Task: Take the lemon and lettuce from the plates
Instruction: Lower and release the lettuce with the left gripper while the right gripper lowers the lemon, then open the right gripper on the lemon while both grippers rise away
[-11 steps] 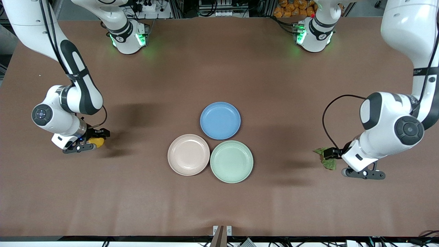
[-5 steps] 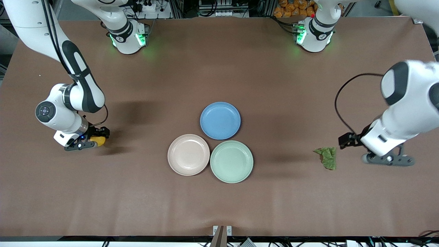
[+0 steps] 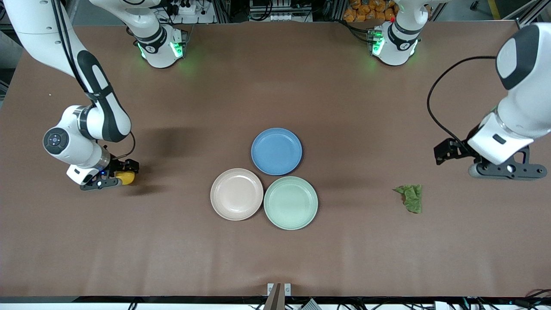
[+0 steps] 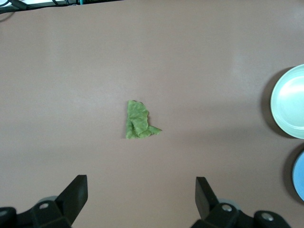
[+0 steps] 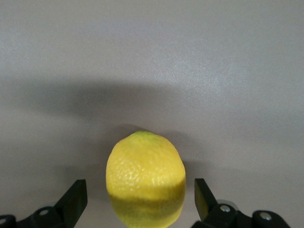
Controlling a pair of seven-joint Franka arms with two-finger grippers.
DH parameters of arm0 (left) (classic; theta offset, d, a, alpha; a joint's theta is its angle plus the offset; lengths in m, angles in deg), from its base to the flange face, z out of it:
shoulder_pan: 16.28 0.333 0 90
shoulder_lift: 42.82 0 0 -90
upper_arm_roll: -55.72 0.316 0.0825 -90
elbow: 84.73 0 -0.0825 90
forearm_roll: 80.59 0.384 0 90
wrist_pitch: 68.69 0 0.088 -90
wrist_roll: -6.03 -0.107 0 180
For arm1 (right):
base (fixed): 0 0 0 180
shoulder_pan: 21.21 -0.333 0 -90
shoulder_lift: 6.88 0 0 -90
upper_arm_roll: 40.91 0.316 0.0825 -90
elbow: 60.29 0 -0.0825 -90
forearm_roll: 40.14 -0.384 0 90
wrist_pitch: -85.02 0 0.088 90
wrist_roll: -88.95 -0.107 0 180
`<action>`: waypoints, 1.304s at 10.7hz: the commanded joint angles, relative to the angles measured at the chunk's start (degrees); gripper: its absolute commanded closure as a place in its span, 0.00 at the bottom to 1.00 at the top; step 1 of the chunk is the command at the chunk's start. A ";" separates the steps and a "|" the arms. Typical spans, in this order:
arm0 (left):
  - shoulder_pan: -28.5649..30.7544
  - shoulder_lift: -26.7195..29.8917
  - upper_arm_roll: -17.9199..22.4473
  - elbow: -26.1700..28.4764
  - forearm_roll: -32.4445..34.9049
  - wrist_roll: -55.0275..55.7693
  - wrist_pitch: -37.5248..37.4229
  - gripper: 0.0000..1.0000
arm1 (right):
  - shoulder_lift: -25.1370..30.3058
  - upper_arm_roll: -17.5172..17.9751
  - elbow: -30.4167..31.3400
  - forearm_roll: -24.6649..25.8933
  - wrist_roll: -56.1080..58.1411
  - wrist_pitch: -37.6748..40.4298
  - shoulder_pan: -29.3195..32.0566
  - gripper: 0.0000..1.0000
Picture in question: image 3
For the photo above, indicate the white power strip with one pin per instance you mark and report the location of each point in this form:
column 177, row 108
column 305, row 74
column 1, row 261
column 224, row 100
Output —
column 189, row 9

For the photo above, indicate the blue round plate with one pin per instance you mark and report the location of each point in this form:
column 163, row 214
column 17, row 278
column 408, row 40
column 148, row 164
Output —
column 276, row 151

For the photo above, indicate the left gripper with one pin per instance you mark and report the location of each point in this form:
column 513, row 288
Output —
column 457, row 148

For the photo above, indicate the pile of orange fruits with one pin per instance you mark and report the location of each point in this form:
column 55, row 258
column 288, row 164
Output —
column 370, row 10

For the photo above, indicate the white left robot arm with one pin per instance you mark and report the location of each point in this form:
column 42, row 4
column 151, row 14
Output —
column 527, row 103

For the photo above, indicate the yellow lemon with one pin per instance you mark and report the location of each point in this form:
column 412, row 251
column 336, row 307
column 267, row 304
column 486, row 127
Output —
column 125, row 178

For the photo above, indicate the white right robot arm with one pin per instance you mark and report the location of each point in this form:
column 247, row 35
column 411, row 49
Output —
column 101, row 103

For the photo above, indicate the mint green round plate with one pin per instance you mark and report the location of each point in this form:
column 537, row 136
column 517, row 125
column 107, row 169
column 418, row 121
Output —
column 291, row 203

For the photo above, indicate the cream round plate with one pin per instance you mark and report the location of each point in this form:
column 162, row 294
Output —
column 236, row 194

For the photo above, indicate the aluminium frame profile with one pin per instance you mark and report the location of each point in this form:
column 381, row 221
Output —
column 527, row 13

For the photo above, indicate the camera stand bracket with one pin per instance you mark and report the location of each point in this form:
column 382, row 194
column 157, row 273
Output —
column 275, row 295

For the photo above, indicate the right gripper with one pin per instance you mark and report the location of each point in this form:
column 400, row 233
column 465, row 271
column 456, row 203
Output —
column 117, row 165

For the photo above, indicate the grey box at table edge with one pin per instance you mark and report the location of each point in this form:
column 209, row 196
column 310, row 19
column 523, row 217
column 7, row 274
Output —
column 311, row 305

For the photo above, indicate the green lettuce leaf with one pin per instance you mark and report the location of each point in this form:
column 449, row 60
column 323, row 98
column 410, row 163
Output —
column 411, row 198

